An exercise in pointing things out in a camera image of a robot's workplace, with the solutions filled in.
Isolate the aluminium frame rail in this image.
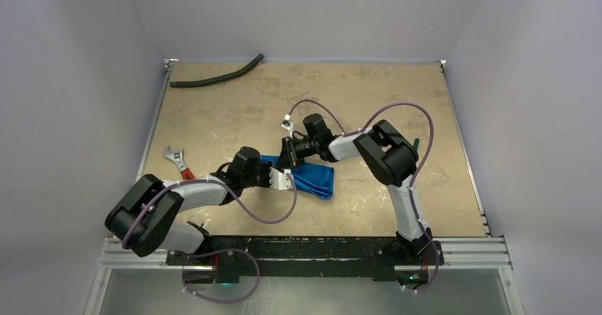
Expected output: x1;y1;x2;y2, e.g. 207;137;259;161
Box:
99;236;512;271

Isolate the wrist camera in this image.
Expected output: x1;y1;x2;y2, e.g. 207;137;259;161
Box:
269;167;294;191
280;114;295;138

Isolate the red handled wrench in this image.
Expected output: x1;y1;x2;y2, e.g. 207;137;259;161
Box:
163;145;195;180

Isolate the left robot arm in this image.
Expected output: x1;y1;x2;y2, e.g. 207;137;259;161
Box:
104;147;272;265

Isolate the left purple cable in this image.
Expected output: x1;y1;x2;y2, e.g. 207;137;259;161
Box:
121;172;299;304

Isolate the black foam hose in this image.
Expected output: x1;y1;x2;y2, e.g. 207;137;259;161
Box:
169;53;266;89

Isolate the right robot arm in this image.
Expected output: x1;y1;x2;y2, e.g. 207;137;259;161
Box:
275;114;427;263

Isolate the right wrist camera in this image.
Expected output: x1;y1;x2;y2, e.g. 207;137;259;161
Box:
280;114;295;138

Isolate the blue cloth napkin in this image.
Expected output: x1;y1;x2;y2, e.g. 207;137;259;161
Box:
260;155;334;200

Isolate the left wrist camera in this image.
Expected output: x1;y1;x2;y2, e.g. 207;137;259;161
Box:
269;167;294;191

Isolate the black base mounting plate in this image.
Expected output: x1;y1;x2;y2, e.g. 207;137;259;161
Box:
167;235;444;284

